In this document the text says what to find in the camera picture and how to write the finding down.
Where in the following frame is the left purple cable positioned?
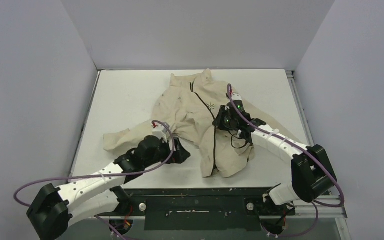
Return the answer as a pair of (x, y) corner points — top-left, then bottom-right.
(13, 119), (176, 240)

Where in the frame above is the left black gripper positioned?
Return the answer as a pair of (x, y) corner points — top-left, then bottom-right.
(143, 136), (190, 168)

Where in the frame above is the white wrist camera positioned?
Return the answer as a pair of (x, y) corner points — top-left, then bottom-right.
(227, 92), (245, 113)
(151, 122), (170, 143)

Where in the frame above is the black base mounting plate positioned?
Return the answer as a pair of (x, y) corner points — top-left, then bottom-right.
(92, 187), (296, 232)

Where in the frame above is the beige zip jacket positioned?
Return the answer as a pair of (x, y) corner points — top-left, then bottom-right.
(102, 68), (304, 179)

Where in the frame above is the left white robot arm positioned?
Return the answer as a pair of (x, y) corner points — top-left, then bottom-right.
(26, 135), (191, 240)

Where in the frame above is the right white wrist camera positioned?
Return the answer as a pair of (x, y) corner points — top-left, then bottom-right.
(227, 92), (245, 113)

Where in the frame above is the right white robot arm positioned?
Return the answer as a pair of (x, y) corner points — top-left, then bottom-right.
(213, 104), (338, 214)

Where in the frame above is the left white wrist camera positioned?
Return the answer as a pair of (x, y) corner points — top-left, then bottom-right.
(151, 122), (170, 143)

